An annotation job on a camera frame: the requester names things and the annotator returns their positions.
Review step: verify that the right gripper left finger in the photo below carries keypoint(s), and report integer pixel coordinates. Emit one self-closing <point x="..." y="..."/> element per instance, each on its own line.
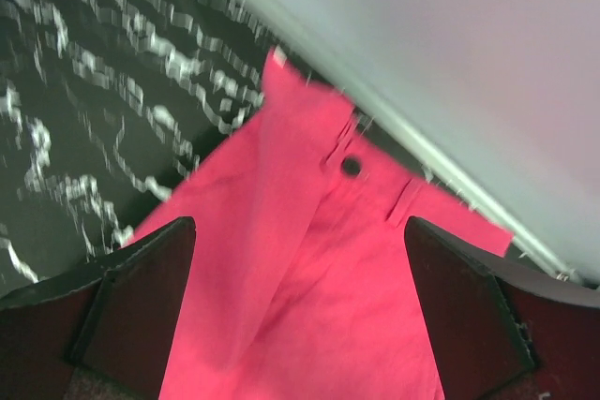
<point x="103" y="330"/>

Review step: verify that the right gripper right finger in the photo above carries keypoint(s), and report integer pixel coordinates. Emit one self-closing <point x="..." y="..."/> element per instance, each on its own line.
<point x="500" y="330"/>

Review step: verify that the pink trousers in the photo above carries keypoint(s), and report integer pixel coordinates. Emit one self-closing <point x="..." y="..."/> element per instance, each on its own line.
<point x="300" y="285"/>

